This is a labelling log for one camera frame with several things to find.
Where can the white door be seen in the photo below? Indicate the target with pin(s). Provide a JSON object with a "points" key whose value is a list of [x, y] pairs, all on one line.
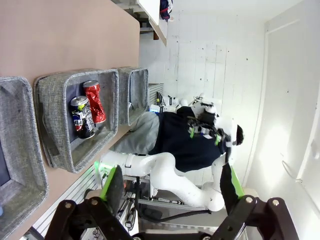
{"points": [[287, 100]]}

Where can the aluminium profile robot base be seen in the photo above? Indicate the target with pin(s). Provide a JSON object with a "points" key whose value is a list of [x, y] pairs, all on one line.
{"points": [[75, 190]]}

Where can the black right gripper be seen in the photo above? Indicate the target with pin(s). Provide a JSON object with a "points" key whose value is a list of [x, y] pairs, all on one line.
{"points": [[207, 127]]}

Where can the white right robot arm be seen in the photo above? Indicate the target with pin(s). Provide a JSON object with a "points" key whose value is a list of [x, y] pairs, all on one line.
{"points": [[180, 182]]}

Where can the white table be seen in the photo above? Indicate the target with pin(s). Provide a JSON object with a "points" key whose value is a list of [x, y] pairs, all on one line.
{"points": [[150, 12]]}

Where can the grey fabric basket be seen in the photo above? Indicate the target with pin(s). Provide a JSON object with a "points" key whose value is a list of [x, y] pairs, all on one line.
{"points": [[22, 150], [55, 100], [137, 87]]}

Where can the seated person in navy top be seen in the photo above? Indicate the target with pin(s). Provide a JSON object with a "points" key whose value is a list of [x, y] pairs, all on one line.
{"points": [[180, 140]]}

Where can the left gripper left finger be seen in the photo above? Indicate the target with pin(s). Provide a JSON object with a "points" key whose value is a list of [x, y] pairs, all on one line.
{"points": [[112, 190]]}

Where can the black crushed soda can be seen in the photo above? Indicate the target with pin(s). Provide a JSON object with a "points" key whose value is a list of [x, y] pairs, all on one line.
{"points": [[83, 120]]}

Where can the crushed red soda can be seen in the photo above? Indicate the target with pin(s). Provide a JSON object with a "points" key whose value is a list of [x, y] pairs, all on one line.
{"points": [[96, 102]]}

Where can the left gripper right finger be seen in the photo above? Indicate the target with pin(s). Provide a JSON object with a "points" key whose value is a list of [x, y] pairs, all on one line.
{"points": [[232, 195]]}

